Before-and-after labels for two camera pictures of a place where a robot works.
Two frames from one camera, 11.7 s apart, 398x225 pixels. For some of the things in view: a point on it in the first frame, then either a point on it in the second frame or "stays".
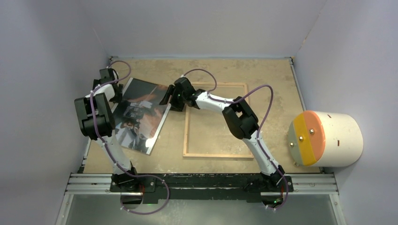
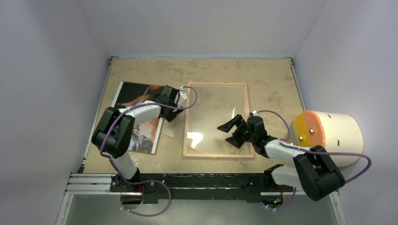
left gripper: x=118 y=99 -> x=172 y=114
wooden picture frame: x=212 y=156 stays
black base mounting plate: x=202 y=186 stays
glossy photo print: x=138 y=116 stays
